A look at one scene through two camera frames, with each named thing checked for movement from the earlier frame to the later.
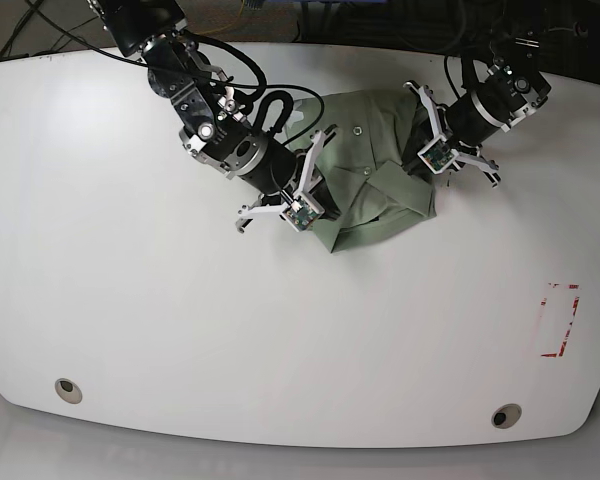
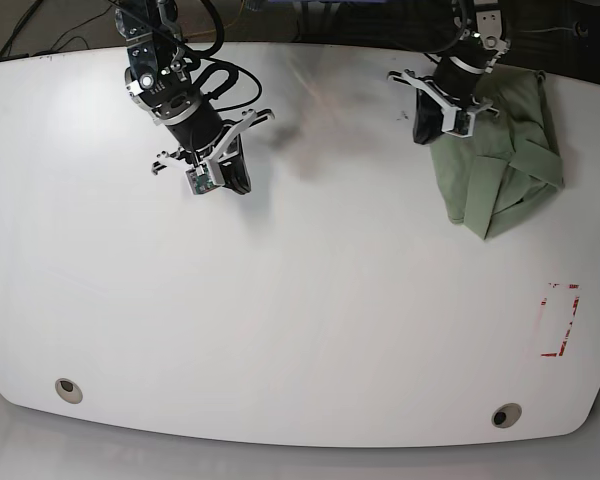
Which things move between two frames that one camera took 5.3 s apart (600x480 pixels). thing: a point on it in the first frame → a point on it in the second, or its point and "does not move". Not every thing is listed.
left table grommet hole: x=68 y=391 does not move
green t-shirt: x=374 y=190 → x=513 y=158
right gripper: x=467 y=154 → x=454 y=87
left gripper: x=286 y=174 → x=204 y=136
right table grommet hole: x=506 y=416 does not move
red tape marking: x=543 y=303 does not move
